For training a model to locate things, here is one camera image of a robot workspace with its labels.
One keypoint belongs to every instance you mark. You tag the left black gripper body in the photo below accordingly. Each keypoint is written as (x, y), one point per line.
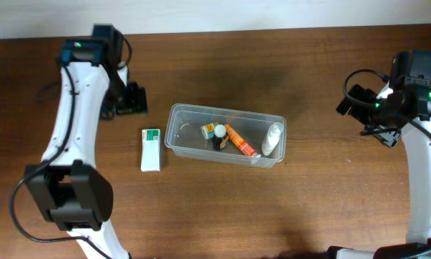
(124, 100)

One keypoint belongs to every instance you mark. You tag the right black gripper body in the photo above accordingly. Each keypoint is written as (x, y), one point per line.
(368, 116)

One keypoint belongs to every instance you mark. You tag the white green medicine box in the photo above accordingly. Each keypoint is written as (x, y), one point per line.
(150, 150)

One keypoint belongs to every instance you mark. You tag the small gold-lid jar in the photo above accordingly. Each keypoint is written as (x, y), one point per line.
(208, 130)

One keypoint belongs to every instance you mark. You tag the white spray bottle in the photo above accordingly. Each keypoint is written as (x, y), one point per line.
(272, 138)

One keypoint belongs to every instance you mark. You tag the dark bottle white cap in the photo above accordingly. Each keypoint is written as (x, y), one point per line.
(220, 137)

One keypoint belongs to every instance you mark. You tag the orange tablet tube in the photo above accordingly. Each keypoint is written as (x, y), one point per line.
(240, 143)

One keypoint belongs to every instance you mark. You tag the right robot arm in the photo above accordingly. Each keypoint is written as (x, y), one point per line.
(399, 114)

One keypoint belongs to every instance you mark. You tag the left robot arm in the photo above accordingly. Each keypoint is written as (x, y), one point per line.
(66, 187)

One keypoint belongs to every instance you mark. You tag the clear plastic container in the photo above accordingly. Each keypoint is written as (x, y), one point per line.
(184, 135)

